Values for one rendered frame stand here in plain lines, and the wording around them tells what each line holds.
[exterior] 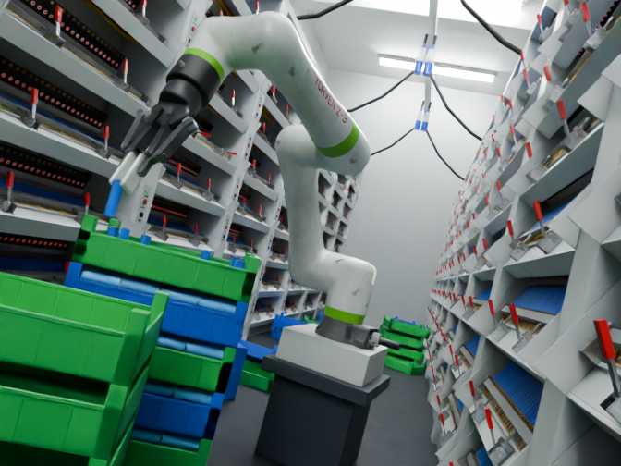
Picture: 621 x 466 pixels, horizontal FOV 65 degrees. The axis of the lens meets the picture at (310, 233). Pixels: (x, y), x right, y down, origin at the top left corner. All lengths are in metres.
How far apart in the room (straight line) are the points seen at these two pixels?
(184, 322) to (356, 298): 0.71
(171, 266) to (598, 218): 0.64
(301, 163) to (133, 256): 0.64
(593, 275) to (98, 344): 0.59
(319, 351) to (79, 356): 0.93
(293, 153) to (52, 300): 0.78
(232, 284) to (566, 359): 0.51
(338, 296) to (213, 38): 0.80
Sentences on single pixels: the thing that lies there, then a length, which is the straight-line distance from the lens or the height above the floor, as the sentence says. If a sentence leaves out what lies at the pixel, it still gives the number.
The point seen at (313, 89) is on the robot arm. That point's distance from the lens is 1.08.
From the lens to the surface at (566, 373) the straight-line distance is 0.70.
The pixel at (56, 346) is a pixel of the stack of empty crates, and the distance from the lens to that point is 0.59.
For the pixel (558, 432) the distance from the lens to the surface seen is 0.71.
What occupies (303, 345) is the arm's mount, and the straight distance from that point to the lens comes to 1.44.
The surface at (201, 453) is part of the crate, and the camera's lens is 0.93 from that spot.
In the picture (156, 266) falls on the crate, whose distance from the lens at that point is 0.86.
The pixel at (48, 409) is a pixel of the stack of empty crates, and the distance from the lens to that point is 0.61.
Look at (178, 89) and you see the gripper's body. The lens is 0.98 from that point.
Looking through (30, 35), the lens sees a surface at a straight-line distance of 1.27.
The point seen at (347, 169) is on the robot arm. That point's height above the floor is 0.83.
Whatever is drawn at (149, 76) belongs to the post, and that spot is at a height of 1.02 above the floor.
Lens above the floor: 0.58
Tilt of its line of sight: 3 degrees up
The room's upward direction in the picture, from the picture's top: 15 degrees clockwise
